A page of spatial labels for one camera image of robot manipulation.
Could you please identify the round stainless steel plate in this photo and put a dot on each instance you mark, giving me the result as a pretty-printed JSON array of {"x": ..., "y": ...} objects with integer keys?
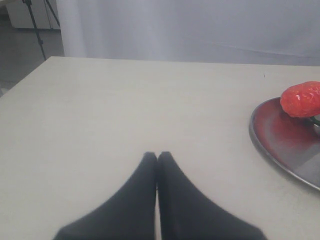
[{"x": 291, "y": 143}]

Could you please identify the black tripod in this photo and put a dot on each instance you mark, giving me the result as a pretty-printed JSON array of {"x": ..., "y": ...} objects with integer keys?
[{"x": 47, "y": 3}]

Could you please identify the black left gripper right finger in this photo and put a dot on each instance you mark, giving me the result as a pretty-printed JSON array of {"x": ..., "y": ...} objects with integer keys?
[{"x": 187, "y": 214}]

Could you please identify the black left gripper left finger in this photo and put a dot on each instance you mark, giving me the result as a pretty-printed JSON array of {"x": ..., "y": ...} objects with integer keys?
[{"x": 128, "y": 215}]

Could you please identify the white backdrop cloth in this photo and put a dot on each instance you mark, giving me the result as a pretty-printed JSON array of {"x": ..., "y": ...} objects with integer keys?
[{"x": 278, "y": 32}]

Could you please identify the orange-red toy strawberry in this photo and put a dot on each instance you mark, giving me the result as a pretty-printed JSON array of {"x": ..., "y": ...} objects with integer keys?
[{"x": 301, "y": 100}]

